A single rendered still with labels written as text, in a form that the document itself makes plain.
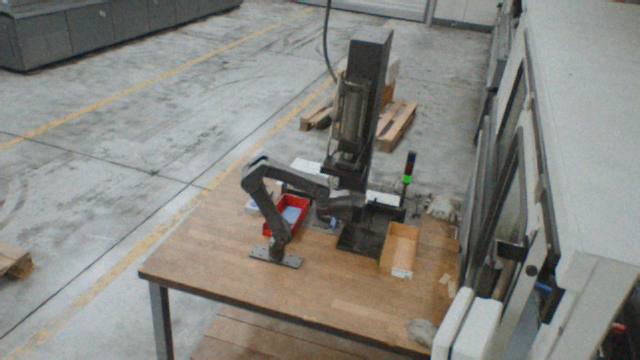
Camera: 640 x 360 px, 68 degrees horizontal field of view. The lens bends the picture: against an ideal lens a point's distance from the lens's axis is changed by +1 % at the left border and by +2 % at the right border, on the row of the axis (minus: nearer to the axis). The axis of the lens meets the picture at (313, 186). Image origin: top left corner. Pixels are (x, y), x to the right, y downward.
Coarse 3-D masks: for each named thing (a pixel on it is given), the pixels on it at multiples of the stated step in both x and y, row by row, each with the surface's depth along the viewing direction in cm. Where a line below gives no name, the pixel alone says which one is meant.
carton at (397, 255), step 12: (396, 228) 197; (408, 228) 196; (396, 240) 197; (408, 240) 197; (384, 252) 189; (396, 252) 190; (408, 252) 190; (384, 264) 183; (396, 264) 183; (408, 264) 184; (396, 276) 178; (408, 276) 177
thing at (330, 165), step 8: (344, 152) 194; (360, 152) 201; (328, 160) 202; (336, 160) 193; (344, 160) 194; (352, 160) 195; (320, 168) 197; (328, 168) 196; (336, 168) 196; (344, 168) 194; (352, 168) 192; (360, 168) 198; (336, 176) 197; (344, 176) 196; (352, 176) 195; (360, 176) 194
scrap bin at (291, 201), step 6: (282, 198) 208; (288, 198) 210; (294, 198) 209; (300, 198) 208; (276, 204) 202; (282, 204) 211; (288, 204) 212; (294, 204) 211; (300, 204) 210; (306, 204) 205; (282, 210) 208; (306, 210) 207; (300, 216) 198; (264, 222) 190; (294, 222) 192; (300, 222) 201; (264, 228) 192; (294, 228) 192; (264, 234) 192
